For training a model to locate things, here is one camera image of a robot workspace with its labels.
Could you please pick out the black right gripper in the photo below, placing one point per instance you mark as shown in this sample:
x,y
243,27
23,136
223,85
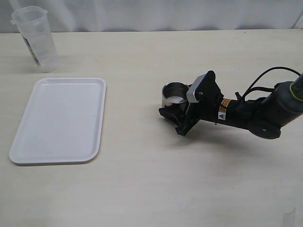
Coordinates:
x,y
206,109

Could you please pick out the stainless steel cup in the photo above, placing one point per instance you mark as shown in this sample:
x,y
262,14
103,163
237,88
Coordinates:
x,y
174,93

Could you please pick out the translucent plastic measuring cup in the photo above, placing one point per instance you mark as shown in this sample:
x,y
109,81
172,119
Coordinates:
x,y
32,23

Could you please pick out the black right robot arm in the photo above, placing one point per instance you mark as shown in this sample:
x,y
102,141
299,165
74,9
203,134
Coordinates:
x,y
262,111

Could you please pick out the white plastic tray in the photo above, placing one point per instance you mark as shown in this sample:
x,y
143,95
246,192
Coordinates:
x,y
62,122

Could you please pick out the white backdrop curtain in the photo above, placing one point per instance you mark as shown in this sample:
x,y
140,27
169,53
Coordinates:
x,y
160,15

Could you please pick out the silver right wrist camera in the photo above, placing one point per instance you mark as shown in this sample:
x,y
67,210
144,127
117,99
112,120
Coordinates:
x,y
194,94

